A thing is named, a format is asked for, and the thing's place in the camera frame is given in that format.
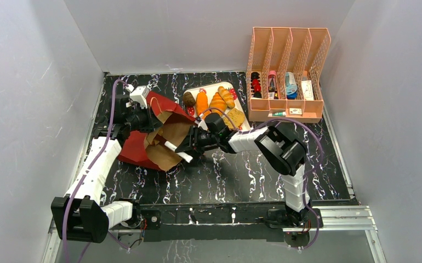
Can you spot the brown round fake bread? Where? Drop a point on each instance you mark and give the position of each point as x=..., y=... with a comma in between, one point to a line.
x=188, y=99

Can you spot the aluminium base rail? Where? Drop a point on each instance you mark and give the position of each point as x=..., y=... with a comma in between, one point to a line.
x=335, y=218

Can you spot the metal tongs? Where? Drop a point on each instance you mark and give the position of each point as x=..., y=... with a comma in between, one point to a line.
x=183, y=155

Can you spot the small white card box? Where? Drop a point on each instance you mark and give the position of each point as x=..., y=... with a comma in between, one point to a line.
x=295, y=111

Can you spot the small striped fake croissant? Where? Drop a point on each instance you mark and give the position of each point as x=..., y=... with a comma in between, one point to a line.
x=227, y=97

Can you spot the fake bread loaf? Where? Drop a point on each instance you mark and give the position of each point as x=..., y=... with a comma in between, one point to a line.
x=217, y=104
x=202, y=104

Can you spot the strawberry print tray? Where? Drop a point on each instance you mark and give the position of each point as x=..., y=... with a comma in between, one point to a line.
x=210, y=90

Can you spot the green white tube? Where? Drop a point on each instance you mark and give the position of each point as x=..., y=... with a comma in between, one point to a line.
x=277, y=114

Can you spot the tan round fake bread slice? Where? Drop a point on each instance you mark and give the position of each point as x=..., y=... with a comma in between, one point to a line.
x=236, y=116

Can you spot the red black bottle stack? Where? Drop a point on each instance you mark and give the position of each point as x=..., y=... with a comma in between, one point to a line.
x=255, y=85

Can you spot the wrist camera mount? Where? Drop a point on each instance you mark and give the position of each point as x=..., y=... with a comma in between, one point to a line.
x=202, y=124
x=137, y=96

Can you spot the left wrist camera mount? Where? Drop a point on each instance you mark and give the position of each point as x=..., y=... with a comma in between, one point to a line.
x=137, y=96

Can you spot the peach desk organizer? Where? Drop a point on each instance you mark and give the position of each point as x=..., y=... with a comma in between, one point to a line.
x=283, y=73

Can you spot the pink tube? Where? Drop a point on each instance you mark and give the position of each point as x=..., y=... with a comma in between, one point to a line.
x=272, y=85

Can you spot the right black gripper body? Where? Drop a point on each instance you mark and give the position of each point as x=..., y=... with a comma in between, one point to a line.
x=191, y=141

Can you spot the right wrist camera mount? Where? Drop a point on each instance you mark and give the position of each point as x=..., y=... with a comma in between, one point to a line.
x=202, y=124

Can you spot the red brown paper bag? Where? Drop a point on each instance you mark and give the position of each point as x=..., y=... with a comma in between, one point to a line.
x=149, y=150

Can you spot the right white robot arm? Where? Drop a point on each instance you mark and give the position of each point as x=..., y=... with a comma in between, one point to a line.
x=283, y=151

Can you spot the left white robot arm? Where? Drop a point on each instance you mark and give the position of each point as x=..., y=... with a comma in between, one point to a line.
x=78, y=214

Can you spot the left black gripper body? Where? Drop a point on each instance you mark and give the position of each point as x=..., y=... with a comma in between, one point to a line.
x=141, y=120

